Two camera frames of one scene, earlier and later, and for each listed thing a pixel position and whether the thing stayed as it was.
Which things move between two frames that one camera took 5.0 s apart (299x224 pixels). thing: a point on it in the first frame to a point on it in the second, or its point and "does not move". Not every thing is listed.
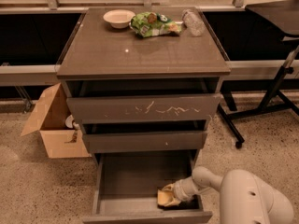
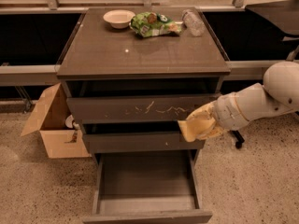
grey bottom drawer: [128, 189] does not move
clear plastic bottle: [193, 21] does not move
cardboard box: [50, 121] does not move
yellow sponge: [163, 198] to [190, 129]
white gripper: [179, 190] to [228, 111]
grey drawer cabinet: [144, 82] does not move
